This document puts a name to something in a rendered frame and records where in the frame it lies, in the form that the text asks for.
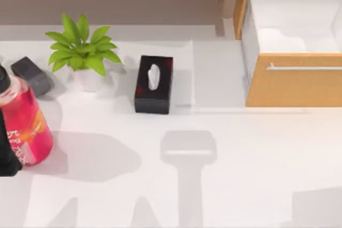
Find red bottle with black cap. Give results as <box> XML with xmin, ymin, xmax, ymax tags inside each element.
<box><xmin>0</xmin><ymin>64</ymin><xmax>54</xmax><ymax>166</ymax></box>

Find black tissue box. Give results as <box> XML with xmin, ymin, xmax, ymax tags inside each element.
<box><xmin>134</xmin><ymin>55</ymin><xmax>174</xmax><ymax>115</ymax></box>

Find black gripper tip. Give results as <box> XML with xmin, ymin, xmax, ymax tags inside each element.
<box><xmin>0</xmin><ymin>110</ymin><xmax>23</xmax><ymax>177</ymax></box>

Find green plant in white pot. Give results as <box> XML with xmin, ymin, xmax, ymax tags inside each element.
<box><xmin>44</xmin><ymin>12</ymin><xmax>123</xmax><ymax>92</ymax></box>

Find open drawer with grey inside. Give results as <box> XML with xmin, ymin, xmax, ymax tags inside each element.
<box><xmin>241</xmin><ymin>0</ymin><xmax>342</xmax><ymax>84</ymax></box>

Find pale wooden drawer front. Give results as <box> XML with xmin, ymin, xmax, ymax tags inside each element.
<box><xmin>245</xmin><ymin>53</ymin><xmax>342</xmax><ymax>108</ymax></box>

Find dark grey stapler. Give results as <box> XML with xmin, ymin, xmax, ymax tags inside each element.
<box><xmin>10</xmin><ymin>56</ymin><xmax>52</xmax><ymax>97</ymax></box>

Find long metal drawer handle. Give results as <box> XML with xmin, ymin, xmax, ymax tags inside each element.
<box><xmin>266</xmin><ymin>62</ymin><xmax>342</xmax><ymax>72</ymax></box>

